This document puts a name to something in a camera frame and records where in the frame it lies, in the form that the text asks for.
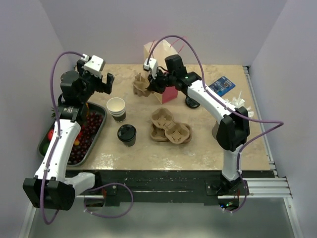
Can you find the green lime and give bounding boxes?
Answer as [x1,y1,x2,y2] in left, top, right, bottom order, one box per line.
[41,143,50,155]

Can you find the red apple rear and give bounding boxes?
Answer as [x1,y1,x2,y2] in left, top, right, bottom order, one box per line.
[47,129,54,141]

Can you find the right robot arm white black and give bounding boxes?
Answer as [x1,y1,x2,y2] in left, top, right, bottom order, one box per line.
[143,55,250,195]

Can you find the pink beige paper bag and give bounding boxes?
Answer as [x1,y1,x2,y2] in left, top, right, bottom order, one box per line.
[151,39,185,104]

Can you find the dark red grapes bunch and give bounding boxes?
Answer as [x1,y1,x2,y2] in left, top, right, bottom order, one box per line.
[68,111,104,165]

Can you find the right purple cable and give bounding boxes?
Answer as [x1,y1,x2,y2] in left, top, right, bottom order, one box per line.
[147,34,284,179]

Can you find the black coffee cup lid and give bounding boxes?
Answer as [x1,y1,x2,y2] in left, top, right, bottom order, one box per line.
[117,124,137,142]

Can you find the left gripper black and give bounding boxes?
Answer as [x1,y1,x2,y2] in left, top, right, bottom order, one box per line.
[77,60,114,103]

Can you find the grey straw holder cup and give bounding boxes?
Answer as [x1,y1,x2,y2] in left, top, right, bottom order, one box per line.
[211,122,219,140]

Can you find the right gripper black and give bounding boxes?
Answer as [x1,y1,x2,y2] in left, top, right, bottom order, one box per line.
[148,67,176,94]

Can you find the cardboard cup carrier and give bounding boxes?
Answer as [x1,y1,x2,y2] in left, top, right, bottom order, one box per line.
[150,108,189,144]
[132,73,154,97]
[150,123,193,144]

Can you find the dark paper coffee cup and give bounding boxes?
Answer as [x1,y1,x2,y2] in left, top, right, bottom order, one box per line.
[119,135,136,147]

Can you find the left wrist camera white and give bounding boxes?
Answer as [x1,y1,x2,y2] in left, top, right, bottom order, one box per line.
[81,54,106,78]

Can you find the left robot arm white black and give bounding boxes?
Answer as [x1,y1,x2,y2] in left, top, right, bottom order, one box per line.
[23,56,114,210]

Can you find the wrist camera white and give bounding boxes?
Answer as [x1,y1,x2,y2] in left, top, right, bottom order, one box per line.
[143,58,159,79]
[81,54,106,78]

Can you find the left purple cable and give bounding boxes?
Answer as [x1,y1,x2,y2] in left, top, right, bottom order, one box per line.
[40,51,86,225]

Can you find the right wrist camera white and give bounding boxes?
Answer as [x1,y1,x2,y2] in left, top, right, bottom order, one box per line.
[143,58,159,79]

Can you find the blue razor package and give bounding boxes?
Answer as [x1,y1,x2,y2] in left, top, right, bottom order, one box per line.
[209,76,236,97]

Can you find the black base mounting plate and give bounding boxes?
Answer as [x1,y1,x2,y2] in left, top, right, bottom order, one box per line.
[43,170,275,207]

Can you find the purple cable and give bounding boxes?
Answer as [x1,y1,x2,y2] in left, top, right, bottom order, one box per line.
[147,34,284,179]
[40,51,86,225]

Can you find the dark green fruit tray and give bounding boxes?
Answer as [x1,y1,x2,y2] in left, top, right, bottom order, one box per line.
[37,101,107,167]

